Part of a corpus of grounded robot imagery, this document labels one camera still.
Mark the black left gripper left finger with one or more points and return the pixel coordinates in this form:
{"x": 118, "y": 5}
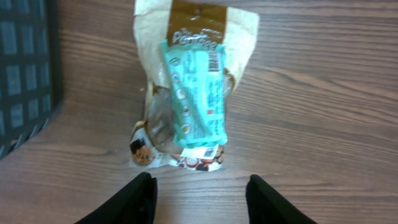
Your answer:
{"x": 135, "y": 203}

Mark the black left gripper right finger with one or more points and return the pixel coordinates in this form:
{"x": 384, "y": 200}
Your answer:
{"x": 267, "y": 206}

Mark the teal snack packet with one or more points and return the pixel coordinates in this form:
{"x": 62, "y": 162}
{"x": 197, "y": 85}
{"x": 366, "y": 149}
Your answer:
{"x": 196, "y": 77}

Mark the brown snack bag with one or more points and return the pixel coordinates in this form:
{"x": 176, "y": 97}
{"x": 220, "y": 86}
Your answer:
{"x": 181, "y": 23}

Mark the dark grey plastic basket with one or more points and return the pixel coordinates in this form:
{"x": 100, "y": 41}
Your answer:
{"x": 31, "y": 70}

